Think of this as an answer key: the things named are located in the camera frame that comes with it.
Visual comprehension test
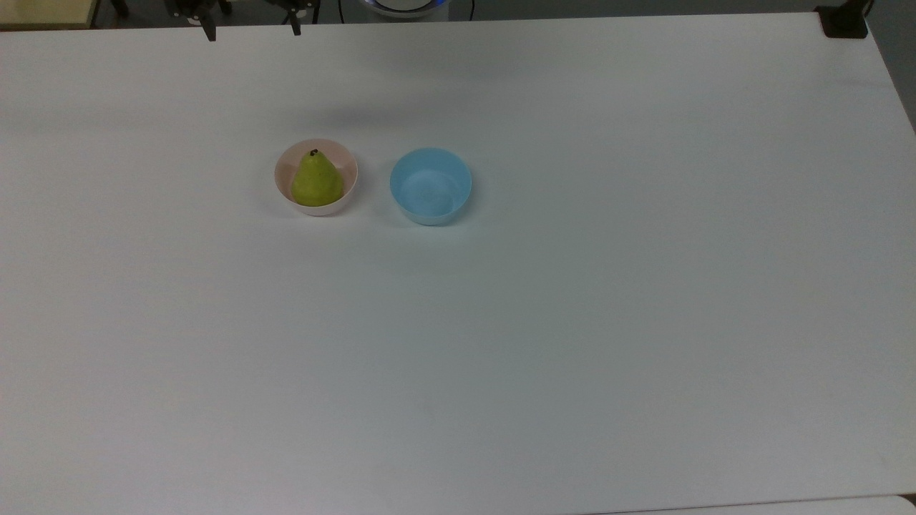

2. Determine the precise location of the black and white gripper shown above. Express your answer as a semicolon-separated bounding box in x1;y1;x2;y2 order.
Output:
166;0;319;42

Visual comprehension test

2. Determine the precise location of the green pear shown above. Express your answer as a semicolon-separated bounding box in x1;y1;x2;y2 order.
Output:
291;149;345;207

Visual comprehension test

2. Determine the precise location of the pink plastic bowl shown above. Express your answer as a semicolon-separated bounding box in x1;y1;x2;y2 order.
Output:
274;138;359;217

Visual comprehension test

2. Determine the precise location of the blue plastic bowl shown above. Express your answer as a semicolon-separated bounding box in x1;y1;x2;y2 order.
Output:
389;147;473;227

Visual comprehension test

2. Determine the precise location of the yellow wooden furniture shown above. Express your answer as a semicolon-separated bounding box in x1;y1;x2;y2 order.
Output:
0;0;99;30

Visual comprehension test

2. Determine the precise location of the black table clamp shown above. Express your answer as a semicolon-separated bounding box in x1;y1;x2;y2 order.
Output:
816;0;875;39

